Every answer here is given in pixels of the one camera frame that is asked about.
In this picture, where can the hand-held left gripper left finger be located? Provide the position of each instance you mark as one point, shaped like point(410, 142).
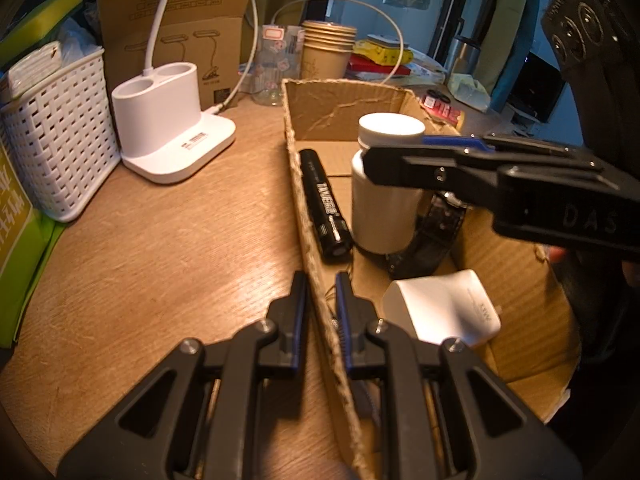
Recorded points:
point(299, 320)

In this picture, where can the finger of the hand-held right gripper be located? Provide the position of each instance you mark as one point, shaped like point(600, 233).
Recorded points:
point(425, 167)
point(455, 141)

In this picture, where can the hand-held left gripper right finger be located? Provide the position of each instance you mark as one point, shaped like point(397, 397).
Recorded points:
point(345, 310)

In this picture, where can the red small packet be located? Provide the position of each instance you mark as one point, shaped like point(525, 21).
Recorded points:
point(445, 110)

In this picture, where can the white pill bottle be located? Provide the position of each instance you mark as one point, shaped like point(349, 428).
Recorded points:
point(380, 210)

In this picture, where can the black wristwatch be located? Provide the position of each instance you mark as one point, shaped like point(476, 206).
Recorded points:
point(430, 235)

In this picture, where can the cardboard box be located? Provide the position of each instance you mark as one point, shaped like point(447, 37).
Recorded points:
point(515, 280)

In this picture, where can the white power adapter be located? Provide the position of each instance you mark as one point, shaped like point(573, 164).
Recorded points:
point(440, 310)

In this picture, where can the black marker pen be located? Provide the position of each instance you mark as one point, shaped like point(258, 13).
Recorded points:
point(325, 205)

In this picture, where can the person's right hand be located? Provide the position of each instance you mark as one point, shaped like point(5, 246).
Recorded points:
point(556, 254)

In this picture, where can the black scissors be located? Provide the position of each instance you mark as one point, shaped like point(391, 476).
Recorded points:
point(436, 95)

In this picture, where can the pale green tissue pack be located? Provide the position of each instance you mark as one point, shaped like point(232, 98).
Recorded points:
point(470, 91)

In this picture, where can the steel tumbler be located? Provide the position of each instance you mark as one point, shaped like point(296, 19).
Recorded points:
point(464, 57)

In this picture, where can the black monitor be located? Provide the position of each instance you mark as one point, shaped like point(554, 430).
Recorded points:
point(537, 87)

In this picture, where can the red book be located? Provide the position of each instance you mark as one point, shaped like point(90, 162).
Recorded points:
point(367, 64)

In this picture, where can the yellow wipes pack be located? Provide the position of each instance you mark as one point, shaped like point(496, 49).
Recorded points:
point(380, 50)

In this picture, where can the yellow curtain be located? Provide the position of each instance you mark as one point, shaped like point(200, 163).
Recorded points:
point(520, 10)

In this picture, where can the stack of brown paper cups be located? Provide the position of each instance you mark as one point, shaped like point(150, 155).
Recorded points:
point(327, 52)

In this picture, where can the clear plastic bottles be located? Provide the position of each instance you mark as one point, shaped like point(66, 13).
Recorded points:
point(275, 60)

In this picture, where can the white desk lamp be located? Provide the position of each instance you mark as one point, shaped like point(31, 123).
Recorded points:
point(165, 125)

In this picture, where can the flat cardboard lamp packaging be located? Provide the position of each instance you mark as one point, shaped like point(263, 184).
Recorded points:
point(200, 35)

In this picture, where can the white woven plastic basket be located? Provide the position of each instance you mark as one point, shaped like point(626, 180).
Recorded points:
point(60, 135)

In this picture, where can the clear plastic bag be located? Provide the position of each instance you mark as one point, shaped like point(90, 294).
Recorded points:
point(77, 37)

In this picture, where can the white pack in basket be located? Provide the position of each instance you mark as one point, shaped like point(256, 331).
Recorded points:
point(30, 70)

